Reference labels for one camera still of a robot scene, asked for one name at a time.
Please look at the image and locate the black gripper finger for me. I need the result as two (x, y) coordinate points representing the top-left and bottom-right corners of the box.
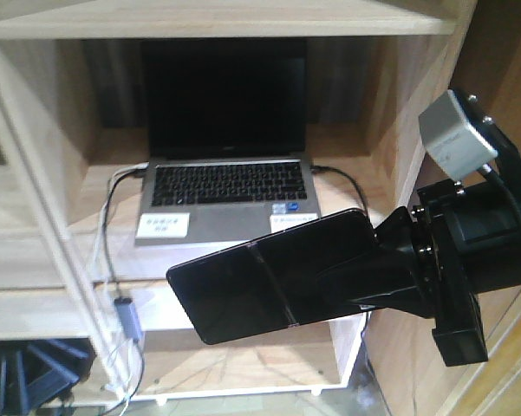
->
(314, 249), (435, 321)
(375, 206), (414, 256)

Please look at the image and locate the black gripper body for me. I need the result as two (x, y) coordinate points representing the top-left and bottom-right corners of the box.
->
(413, 89), (521, 367)

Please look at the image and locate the black foldable smartphone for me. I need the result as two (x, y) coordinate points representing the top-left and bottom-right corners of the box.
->
(166, 209), (377, 345)

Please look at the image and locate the silver laptop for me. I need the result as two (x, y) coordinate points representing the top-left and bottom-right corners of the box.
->
(135, 38), (321, 246)

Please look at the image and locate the grey usb hub adapter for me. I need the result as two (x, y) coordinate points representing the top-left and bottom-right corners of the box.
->
(114, 296), (143, 342)

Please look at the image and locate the wooden shelf unit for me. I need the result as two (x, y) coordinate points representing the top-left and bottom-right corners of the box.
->
(0, 1), (521, 415)

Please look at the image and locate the black laptop power cable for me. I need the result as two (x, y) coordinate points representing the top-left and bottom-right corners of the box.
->
(309, 164), (370, 218)

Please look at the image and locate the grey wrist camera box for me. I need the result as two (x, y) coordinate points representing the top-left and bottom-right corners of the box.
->
(419, 89), (498, 181)

